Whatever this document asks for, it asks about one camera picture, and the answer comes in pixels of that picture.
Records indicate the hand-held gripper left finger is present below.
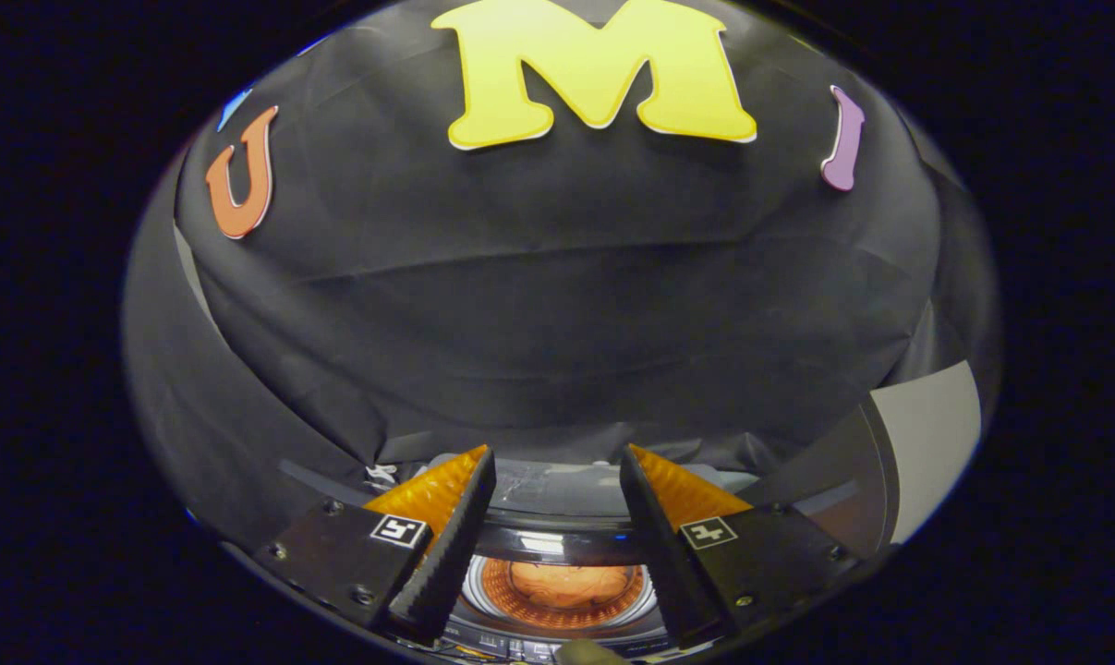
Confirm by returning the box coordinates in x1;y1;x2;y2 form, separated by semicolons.
254;444;499;646

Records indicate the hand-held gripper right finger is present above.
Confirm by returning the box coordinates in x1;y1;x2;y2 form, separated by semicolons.
618;443;861;650

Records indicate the orange polo shirt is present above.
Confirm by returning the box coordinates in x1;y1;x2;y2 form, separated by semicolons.
506;562;636;611

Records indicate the dark grey washing machine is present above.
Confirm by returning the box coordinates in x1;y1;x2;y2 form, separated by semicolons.
363;448;763;664

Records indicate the grey cabinet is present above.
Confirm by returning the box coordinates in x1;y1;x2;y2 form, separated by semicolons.
751;360;983;557

